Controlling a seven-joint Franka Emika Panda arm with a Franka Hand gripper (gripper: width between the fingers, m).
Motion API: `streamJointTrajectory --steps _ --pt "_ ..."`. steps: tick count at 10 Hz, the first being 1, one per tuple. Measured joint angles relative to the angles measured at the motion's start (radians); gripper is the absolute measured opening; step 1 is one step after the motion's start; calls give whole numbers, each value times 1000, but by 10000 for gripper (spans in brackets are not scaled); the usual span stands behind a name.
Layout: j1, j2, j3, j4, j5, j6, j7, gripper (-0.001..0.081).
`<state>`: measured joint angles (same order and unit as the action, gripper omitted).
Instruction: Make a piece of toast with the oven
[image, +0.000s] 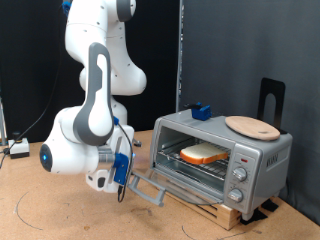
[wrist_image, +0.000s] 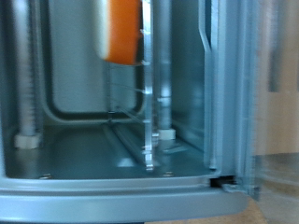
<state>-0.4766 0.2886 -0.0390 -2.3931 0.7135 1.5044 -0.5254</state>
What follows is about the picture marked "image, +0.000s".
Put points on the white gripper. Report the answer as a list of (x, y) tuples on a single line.
[(125, 140)]

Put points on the white bread slice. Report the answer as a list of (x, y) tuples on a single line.
[(201, 153)]

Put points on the small blue object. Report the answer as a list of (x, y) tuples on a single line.
[(201, 113)]

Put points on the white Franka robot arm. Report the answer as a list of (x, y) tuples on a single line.
[(96, 110)]

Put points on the silver oven knob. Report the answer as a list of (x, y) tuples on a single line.
[(240, 174), (235, 196)]

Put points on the silver toaster oven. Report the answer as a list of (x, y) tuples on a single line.
[(263, 166)]

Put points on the wooden slatted crate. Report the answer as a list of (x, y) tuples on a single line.
[(226, 216)]

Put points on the emergency stop button box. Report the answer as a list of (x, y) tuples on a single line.
[(19, 146)]

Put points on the vertical metal pole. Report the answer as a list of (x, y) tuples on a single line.
[(180, 50)]

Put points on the round wooden cutting board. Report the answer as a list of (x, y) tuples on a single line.
[(253, 128)]

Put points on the black foam pad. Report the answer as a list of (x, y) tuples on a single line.
[(270, 205), (253, 216)]

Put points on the black metal bookend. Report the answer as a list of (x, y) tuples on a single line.
[(271, 86)]

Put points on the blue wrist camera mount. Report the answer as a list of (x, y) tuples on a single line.
[(120, 168)]

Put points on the metal frame post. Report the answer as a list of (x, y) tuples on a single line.
[(2, 123)]

